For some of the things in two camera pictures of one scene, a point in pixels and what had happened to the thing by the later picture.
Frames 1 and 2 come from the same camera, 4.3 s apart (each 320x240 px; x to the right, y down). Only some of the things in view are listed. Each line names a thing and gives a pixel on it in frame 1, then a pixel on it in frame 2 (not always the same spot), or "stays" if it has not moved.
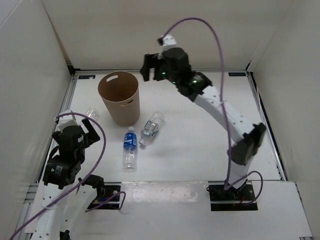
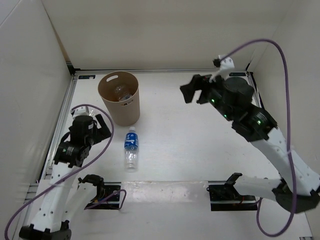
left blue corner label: x=81 y=77 stays
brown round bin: x=119 y=91 stays
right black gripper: x=150 y=61 to x=198 y=83
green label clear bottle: x=151 y=127 to x=122 y=93
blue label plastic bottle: x=130 y=152 stays
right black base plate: x=232 y=199 stays
